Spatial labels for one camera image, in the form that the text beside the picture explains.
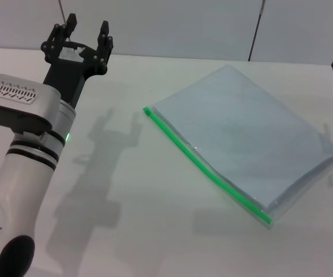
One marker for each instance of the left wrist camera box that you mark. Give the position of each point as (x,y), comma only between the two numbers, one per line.
(16,98)

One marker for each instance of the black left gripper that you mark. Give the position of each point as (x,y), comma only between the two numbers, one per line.
(68,78)

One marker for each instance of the clear green-zipper document bag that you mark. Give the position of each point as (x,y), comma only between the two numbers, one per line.
(241,135)

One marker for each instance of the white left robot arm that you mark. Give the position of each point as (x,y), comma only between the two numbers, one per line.
(24,179)

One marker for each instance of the green zipper slider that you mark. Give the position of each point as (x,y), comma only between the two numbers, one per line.
(146,111)

